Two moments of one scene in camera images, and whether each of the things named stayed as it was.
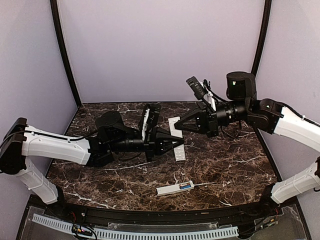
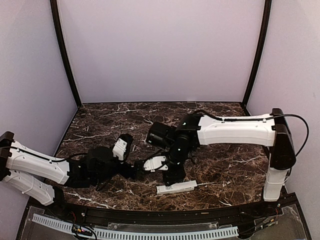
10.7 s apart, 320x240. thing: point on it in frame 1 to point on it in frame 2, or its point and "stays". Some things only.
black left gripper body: x=150 y=143 to x=127 y=173
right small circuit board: x=271 y=221 stays
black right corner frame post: x=264 y=28 stays
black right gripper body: x=210 y=120 to x=179 y=172
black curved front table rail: x=235 y=215 stays
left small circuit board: x=81 y=230 stays
